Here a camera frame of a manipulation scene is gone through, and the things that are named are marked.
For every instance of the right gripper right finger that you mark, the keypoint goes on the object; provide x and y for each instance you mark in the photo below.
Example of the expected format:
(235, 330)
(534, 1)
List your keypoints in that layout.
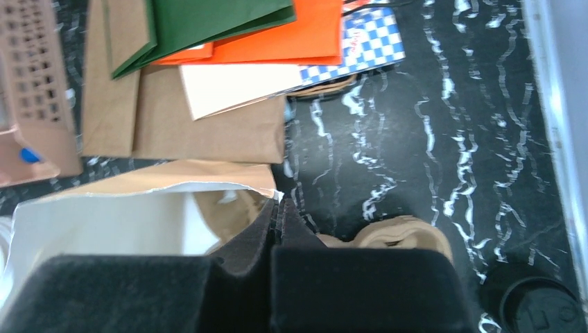
(315, 288)

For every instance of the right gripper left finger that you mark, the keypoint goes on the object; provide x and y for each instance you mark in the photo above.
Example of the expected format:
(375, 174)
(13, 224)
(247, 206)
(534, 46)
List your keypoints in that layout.
(226, 291)

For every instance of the tan paper bag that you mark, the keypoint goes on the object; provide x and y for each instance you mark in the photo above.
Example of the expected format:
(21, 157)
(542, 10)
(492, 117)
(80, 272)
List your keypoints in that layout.
(149, 211)

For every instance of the cardboard two-cup carrier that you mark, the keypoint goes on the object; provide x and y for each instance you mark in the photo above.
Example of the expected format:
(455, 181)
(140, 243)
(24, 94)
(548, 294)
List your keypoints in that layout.
(401, 232)

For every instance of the brown kraft paper bag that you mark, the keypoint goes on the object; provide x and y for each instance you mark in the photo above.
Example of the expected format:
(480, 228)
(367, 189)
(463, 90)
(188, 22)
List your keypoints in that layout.
(146, 114)

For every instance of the white paper bag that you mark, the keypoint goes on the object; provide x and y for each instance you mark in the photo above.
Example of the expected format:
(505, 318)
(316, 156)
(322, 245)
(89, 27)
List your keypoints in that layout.
(213, 89)

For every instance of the black round lid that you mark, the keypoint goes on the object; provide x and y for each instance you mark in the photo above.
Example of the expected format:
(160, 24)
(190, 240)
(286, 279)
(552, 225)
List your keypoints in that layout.
(522, 298)

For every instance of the blue cap small item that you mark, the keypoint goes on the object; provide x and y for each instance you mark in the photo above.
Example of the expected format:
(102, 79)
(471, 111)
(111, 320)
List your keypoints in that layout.
(29, 156)

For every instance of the orange paper bag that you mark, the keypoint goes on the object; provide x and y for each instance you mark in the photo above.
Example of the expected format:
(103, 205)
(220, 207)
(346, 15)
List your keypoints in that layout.
(314, 38)

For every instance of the pink desk file organizer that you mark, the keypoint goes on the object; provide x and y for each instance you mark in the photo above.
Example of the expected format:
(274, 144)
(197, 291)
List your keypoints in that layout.
(35, 111)

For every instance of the dark green paper bag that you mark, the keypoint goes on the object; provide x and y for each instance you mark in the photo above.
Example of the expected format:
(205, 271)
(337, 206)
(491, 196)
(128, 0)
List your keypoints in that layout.
(141, 32)

